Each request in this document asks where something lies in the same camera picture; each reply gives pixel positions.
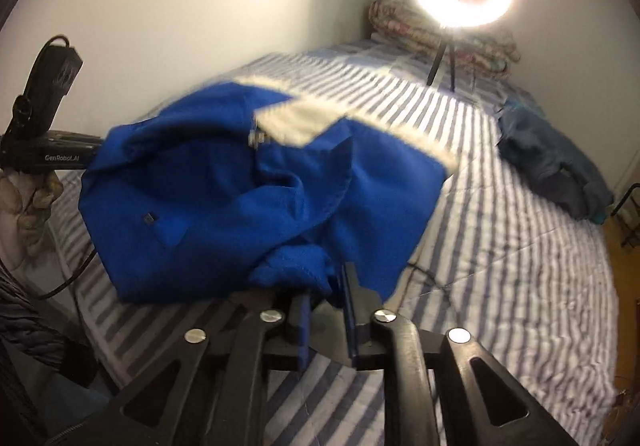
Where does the dark blue fleece garment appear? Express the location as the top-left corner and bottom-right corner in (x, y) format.
(498, 104), (614, 225)

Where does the folded floral quilt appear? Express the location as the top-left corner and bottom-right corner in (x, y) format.
(368, 0), (521, 80)

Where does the left hand in beige glove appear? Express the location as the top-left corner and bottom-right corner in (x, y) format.
(1, 170), (63, 272)

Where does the black cable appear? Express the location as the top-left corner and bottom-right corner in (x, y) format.
(0, 244), (101, 302)

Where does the black clothes rack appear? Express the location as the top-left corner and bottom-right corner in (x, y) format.
(610, 182), (640, 249)

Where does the beige and blue KEBER jacket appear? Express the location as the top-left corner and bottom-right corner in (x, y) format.
(79, 80), (458, 304)

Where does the striped blue white bed quilt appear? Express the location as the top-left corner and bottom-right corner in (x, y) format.
(72, 41), (617, 445)

